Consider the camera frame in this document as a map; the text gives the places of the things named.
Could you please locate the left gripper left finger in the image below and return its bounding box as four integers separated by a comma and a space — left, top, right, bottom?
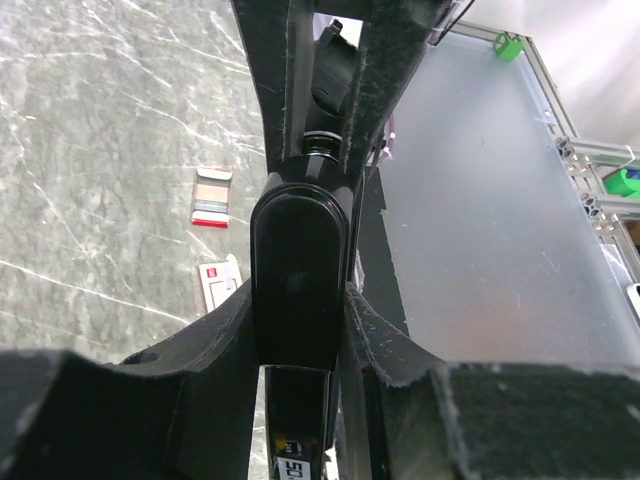
1, 284, 256, 479

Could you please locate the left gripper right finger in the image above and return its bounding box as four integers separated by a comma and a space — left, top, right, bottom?
344, 288, 639, 479

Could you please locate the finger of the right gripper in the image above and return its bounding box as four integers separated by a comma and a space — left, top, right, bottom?
232, 0, 315, 172
342, 0, 450, 180

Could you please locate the black stapler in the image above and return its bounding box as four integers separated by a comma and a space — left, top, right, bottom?
250, 131, 353, 479

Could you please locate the green plastic clip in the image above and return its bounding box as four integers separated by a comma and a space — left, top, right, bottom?
492, 31, 524, 62

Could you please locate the red white staple box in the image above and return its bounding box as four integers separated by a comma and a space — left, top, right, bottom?
198, 254, 242, 312

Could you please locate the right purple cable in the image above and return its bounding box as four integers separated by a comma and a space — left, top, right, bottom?
372, 109, 401, 166

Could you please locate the aluminium frame rail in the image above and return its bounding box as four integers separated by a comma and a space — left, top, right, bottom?
449, 19, 640, 311

